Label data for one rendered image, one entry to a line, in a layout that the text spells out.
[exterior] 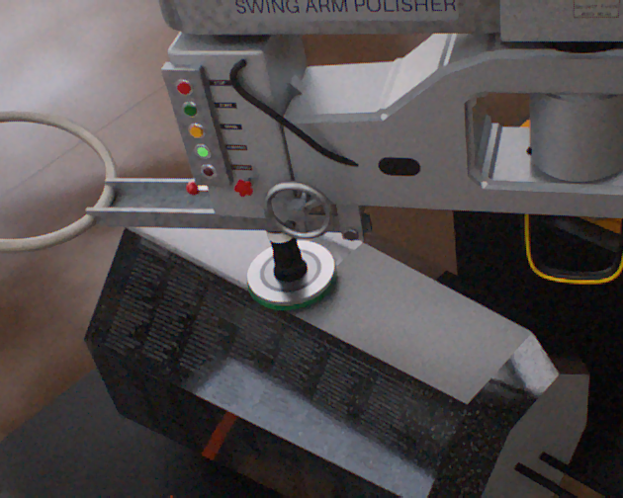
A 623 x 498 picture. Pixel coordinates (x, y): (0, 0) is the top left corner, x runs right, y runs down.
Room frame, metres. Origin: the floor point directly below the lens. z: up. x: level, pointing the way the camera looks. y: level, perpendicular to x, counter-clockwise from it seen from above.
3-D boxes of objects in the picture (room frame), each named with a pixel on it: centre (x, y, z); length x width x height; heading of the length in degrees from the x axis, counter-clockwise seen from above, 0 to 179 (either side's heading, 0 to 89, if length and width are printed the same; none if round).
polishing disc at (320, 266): (1.69, 0.06, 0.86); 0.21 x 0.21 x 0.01
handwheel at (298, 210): (1.53, 0.00, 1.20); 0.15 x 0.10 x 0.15; 67
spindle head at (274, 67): (1.66, -0.01, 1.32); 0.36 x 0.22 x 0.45; 67
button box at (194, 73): (1.61, 0.17, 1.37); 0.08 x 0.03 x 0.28; 67
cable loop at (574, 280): (1.43, -0.55, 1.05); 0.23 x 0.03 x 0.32; 67
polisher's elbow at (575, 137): (1.43, -0.55, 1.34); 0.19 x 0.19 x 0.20
